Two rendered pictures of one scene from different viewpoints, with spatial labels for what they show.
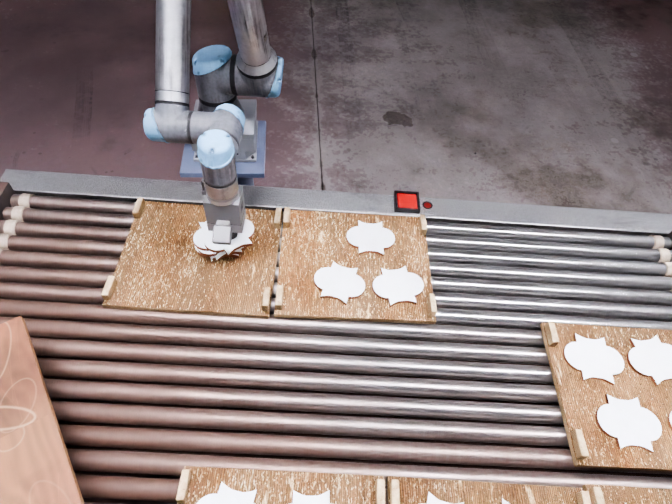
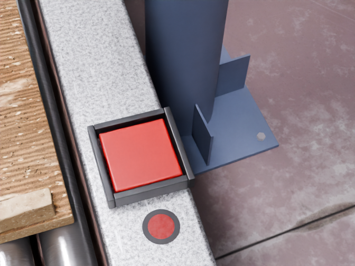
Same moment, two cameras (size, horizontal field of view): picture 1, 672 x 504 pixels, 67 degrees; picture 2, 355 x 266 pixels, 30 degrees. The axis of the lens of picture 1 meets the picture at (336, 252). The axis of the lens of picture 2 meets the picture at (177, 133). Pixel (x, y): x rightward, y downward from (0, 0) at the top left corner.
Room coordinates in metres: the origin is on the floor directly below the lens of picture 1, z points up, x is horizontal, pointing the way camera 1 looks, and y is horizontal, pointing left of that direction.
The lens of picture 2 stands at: (1.02, -0.47, 1.43)
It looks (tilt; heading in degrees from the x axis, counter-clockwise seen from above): 59 degrees down; 73
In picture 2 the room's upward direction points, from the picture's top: 4 degrees clockwise
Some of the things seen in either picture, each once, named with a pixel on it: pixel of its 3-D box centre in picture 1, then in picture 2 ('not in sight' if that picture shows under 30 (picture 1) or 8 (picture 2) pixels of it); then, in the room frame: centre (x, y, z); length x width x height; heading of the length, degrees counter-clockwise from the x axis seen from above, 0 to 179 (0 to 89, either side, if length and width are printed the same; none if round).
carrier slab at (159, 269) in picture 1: (200, 255); not in sight; (0.78, 0.36, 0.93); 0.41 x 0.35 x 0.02; 93
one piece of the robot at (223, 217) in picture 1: (222, 213); not in sight; (0.78, 0.28, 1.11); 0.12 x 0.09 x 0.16; 3
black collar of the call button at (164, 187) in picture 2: (406, 201); (140, 156); (1.07, -0.20, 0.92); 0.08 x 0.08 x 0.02; 3
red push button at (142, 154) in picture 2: (406, 202); (140, 157); (1.07, -0.20, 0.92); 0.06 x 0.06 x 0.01; 3
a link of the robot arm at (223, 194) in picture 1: (220, 184); not in sight; (0.81, 0.28, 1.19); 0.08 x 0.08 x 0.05
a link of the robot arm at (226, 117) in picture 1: (218, 129); not in sight; (0.91, 0.30, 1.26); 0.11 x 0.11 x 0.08; 1
